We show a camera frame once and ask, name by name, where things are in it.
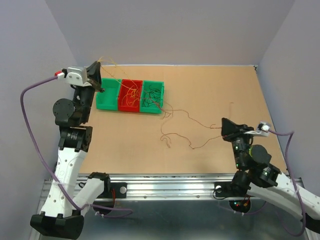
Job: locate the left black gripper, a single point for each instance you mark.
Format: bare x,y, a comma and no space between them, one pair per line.
94,75

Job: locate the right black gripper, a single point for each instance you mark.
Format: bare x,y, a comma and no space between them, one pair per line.
230,129

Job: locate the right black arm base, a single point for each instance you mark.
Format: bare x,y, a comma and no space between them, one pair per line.
239,186

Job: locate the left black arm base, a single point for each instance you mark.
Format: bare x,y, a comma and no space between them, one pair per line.
117,190

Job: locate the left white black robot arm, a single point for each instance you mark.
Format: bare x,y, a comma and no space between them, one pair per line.
63,213

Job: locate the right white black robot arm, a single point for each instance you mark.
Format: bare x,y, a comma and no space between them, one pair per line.
256,176

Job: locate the near green plastic bin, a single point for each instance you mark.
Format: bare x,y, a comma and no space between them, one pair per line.
108,100

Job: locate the green plastic bin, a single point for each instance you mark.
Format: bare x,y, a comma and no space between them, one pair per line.
108,100
152,97

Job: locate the red plastic bin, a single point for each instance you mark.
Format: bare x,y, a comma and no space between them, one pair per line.
129,97

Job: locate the far green plastic bin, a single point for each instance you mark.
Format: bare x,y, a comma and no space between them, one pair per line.
152,97

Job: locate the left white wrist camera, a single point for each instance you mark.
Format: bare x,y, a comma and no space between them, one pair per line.
74,75

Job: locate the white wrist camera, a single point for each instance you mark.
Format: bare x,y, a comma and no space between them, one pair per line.
74,75
262,130

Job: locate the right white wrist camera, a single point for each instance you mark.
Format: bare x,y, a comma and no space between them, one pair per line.
262,130

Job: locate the aluminium frame rail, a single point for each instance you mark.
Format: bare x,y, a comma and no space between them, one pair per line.
178,154

